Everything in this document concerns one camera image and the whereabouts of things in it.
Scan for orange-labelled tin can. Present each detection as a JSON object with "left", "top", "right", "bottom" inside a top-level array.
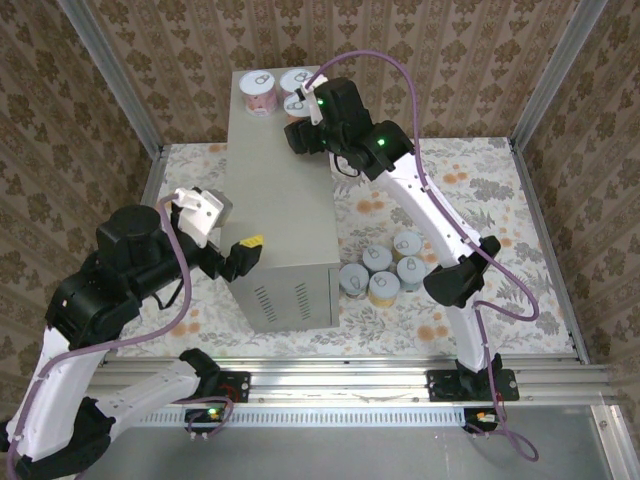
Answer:
[{"left": 282, "top": 93, "right": 314, "bottom": 126}]

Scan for pink-labelled tin can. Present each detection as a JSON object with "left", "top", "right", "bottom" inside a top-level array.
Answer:
[
  {"left": 278, "top": 68, "right": 317, "bottom": 101},
  {"left": 238, "top": 69, "right": 279, "bottom": 118}
]

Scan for teal-labelled tin can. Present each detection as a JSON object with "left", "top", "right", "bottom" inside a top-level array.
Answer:
[
  {"left": 338, "top": 263, "right": 371, "bottom": 301},
  {"left": 395, "top": 255, "right": 429, "bottom": 295}
]

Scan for yellow-labelled tin can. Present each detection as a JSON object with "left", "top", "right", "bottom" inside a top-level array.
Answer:
[
  {"left": 367, "top": 271, "right": 403, "bottom": 307},
  {"left": 361, "top": 244, "right": 395, "bottom": 275}
]

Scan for teal and brown labelled can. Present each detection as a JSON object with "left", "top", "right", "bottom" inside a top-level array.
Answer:
[{"left": 391, "top": 230, "right": 423, "bottom": 261}]

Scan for grey metal cabinet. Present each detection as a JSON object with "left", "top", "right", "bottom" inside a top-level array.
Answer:
[{"left": 219, "top": 65, "right": 341, "bottom": 334}]

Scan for small circuit board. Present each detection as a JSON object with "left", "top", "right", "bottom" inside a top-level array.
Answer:
[
  {"left": 464, "top": 407, "right": 506, "bottom": 434},
  {"left": 185, "top": 407, "right": 226, "bottom": 426}
]

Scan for floral tablecloth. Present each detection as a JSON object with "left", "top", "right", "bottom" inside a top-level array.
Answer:
[{"left": 117, "top": 138, "right": 576, "bottom": 359}]

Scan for grey metal panel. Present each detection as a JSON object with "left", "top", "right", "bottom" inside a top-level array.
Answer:
[{"left": 99, "top": 424, "right": 614, "bottom": 480}]

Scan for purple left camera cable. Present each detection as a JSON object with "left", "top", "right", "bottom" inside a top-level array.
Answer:
[{"left": 4, "top": 194, "right": 235, "bottom": 480}]

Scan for purple camera cable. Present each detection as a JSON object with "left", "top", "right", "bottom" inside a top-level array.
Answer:
[
  {"left": 305, "top": 49, "right": 541, "bottom": 464},
  {"left": 4, "top": 194, "right": 235, "bottom": 480}
]

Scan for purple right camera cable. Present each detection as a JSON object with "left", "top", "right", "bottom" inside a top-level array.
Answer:
[{"left": 305, "top": 49, "right": 541, "bottom": 464}]

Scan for aluminium table side rail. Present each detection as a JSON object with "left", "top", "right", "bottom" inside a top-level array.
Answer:
[
  {"left": 130, "top": 143, "right": 169, "bottom": 209},
  {"left": 508, "top": 138, "right": 591, "bottom": 364}
]

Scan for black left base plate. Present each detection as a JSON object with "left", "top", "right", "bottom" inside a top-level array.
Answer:
[{"left": 214, "top": 370, "right": 251, "bottom": 404}]

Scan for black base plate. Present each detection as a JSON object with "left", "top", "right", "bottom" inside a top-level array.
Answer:
[
  {"left": 214, "top": 370, "right": 251, "bottom": 404},
  {"left": 427, "top": 369, "right": 519, "bottom": 402}
]

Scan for long aluminium base rail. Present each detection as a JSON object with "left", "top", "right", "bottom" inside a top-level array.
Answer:
[{"left": 94, "top": 355, "right": 619, "bottom": 405}]

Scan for aluminium frame post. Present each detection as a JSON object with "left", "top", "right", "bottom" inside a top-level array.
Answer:
[
  {"left": 512, "top": 0, "right": 610, "bottom": 149},
  {"left": 55, "top": 0, "right": 165, "bottom": 157}
]

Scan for slotted white cable duct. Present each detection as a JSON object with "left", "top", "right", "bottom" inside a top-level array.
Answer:
[{"left": 117, "top": 407, "right": 476, "bottom": 427}]

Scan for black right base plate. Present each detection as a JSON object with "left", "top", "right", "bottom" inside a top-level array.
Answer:
[{"left": 427, "top": 369, "right": 519, "bottom": 402}]

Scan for short aluminium corner rail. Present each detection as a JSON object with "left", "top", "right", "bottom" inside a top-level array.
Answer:
[{"left": 589, "top": 403, "right": 629, "bottom": 480}]

